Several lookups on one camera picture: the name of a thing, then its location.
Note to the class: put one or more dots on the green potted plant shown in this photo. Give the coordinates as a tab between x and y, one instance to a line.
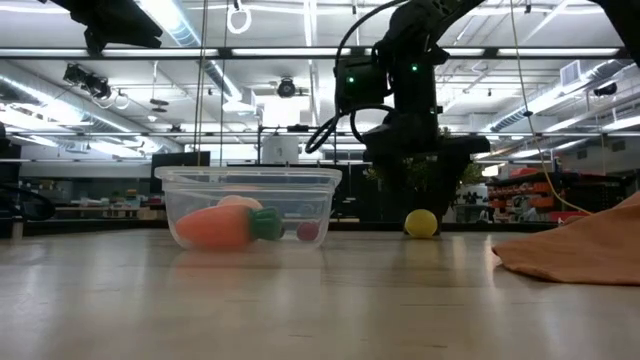
424	176

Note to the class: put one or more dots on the small red toy fruit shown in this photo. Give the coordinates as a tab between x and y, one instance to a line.
307	231

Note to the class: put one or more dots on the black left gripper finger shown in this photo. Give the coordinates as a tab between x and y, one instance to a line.
130	27

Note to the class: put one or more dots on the dark monitor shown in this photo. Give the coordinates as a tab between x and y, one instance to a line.
180	159

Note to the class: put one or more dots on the shelf with red bins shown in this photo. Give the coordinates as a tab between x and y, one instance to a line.
520	192

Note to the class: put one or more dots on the orange toy carrot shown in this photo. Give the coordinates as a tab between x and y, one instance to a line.
215	227

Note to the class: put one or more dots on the black table frame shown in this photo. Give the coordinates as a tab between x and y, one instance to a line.
360	226

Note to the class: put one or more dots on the yellow toy lemon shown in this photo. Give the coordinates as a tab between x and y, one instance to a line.
421	223

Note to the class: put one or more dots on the thin horizontal rail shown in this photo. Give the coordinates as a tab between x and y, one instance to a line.
225	134
75	160

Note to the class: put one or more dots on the clear plastic tupperware container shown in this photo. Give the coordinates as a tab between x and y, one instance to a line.
300	200

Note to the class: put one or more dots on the small black ceiling fixture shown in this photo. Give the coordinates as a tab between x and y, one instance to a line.
605	89

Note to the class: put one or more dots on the black overhead beam with lights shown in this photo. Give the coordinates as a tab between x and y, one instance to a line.
225	52

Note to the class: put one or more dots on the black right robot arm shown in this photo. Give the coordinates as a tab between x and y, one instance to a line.
415	85

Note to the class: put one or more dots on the orange cloth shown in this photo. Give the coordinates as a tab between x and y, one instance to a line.
590	245

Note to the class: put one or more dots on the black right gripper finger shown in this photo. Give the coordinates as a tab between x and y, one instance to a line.
400	185
450	185

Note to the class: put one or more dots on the round black ceiling camera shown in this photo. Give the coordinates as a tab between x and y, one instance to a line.
286	88

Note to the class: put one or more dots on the pink toy peach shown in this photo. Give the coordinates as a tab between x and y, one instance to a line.
240	201

